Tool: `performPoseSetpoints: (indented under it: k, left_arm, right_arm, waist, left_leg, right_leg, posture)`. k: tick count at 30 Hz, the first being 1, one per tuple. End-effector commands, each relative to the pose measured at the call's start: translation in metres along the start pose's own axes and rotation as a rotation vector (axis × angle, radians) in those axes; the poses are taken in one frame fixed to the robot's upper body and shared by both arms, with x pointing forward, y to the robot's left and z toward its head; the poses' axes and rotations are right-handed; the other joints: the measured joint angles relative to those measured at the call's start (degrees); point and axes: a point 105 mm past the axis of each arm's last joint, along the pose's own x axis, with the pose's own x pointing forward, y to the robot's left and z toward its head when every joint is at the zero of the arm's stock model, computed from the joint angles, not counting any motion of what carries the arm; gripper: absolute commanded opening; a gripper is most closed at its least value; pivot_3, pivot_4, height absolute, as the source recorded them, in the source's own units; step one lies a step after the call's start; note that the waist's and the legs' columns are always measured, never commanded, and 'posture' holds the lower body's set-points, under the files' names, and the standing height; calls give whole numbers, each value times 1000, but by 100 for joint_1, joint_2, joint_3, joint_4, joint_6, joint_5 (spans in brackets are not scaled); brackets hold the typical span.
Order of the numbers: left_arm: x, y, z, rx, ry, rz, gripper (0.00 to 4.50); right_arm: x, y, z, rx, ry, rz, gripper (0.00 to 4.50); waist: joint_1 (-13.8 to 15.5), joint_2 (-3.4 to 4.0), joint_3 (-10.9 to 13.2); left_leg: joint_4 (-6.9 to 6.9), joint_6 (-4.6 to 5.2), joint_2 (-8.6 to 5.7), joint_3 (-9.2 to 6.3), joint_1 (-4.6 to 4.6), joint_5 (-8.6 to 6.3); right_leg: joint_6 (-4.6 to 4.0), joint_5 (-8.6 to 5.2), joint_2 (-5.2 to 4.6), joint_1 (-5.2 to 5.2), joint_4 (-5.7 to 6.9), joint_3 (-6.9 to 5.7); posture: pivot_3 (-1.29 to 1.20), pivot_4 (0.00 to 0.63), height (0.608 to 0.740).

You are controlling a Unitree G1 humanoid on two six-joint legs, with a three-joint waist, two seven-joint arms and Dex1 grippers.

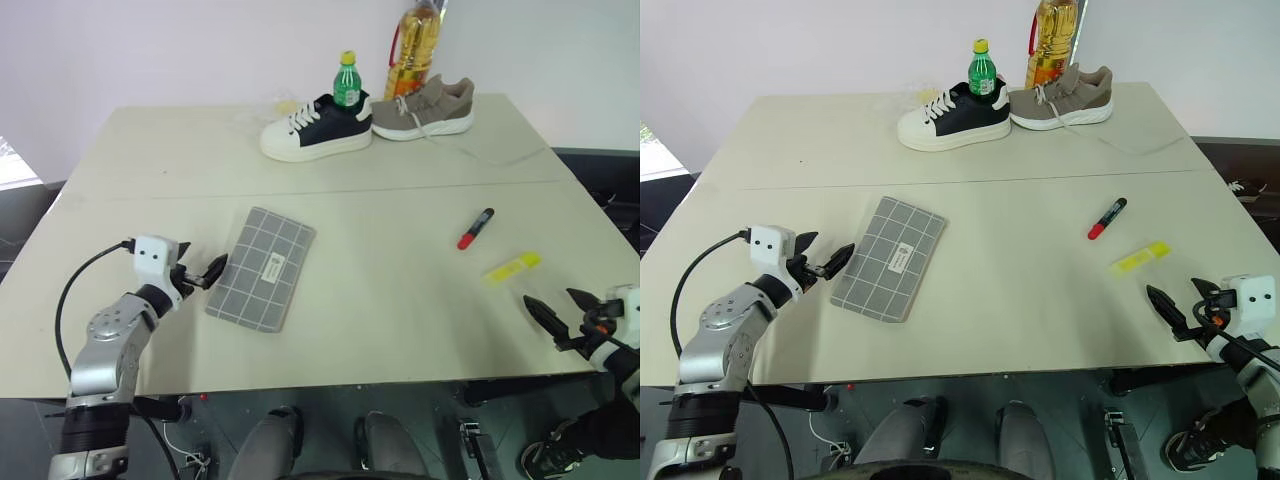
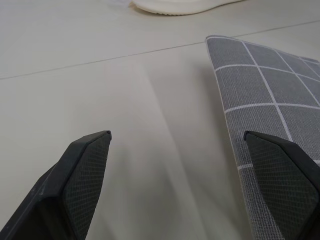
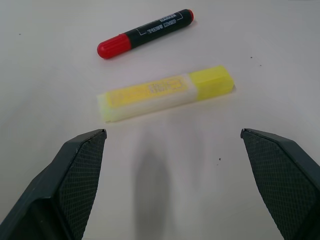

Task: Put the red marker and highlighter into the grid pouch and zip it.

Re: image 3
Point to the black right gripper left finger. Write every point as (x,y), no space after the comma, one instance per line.
(62,190)

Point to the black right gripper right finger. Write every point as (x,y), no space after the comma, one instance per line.
(282,185)

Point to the black marker with red cap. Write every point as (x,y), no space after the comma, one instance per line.
(145,33)

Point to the yellow highlighter pen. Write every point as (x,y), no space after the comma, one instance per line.
(165,93)

